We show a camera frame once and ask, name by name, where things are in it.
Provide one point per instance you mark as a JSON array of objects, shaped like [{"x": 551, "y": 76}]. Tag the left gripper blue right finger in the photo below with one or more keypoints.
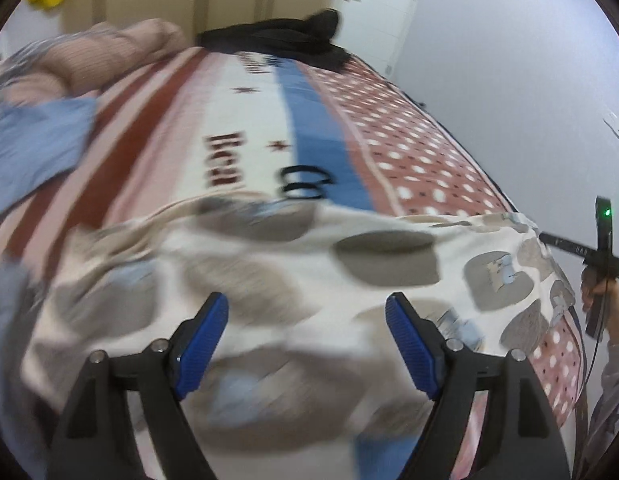
[{"x": 519, "y": 439}]

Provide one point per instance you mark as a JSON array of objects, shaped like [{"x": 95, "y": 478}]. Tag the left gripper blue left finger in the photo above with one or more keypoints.
[{"x": 95, "y": 438}]

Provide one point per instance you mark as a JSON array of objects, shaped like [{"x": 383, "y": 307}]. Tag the white grey patterned pants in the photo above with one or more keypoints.
[{"x": 306, "y": 355}]

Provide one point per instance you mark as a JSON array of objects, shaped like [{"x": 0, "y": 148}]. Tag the grey patterned sleeve forearm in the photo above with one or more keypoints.
[{"x": 600, "y": 459}]

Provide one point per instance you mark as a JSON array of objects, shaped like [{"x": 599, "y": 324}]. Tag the black clothing pile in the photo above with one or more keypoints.
[{"x": 308, "y": 41}]

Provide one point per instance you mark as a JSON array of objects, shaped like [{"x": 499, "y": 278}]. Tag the grey folded garment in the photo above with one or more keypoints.
[{"x": 21, "y": 298}]

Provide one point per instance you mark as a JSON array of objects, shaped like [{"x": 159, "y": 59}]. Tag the light blue folded garment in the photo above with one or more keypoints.
[{"x": 38, "y": 142}]

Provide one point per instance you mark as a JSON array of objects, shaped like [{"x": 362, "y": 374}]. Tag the striped dotted bed blanket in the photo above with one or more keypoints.
[{"x": 201, "y": 124}]

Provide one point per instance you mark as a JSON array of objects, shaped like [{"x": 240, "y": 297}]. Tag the white door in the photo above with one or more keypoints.
[{"x": 374, "y": 30}]

